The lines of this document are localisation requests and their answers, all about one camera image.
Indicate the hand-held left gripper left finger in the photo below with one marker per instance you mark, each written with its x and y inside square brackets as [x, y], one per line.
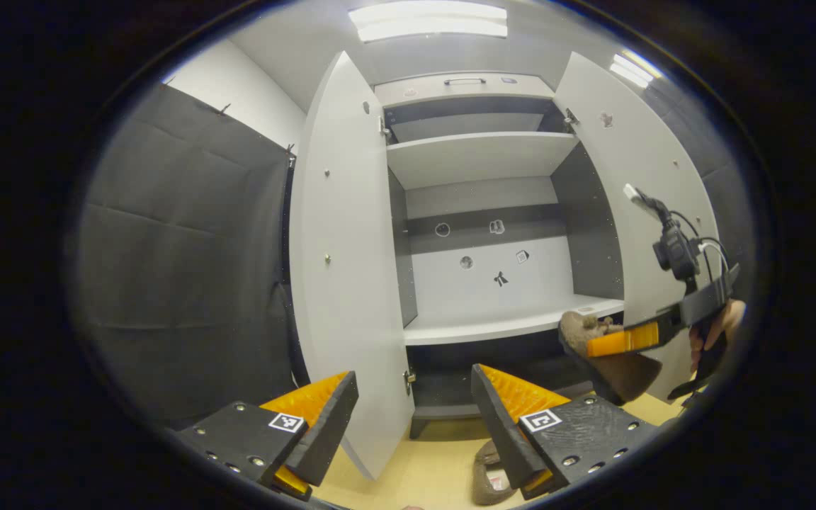
[326, 432]

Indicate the white cabinet door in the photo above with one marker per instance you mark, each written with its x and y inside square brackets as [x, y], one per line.
[635, 163]
[344, 283]

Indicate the black backdrop cloth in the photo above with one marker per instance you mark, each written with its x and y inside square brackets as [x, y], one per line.
[181, 269]

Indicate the small ceiling light panel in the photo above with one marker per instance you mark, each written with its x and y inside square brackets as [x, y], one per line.
[633, 69]

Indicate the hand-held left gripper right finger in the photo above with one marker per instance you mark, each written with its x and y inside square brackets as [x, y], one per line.
[496, 425]

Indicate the brown fuzzy shoe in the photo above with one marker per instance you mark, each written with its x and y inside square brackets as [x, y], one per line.
[486, 489]
[620, 375]

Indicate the large ceiling light panel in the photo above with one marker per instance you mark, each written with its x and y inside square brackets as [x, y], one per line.
[429, 21]

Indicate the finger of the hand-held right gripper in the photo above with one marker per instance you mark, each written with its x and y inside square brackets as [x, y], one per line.
[620, 340]

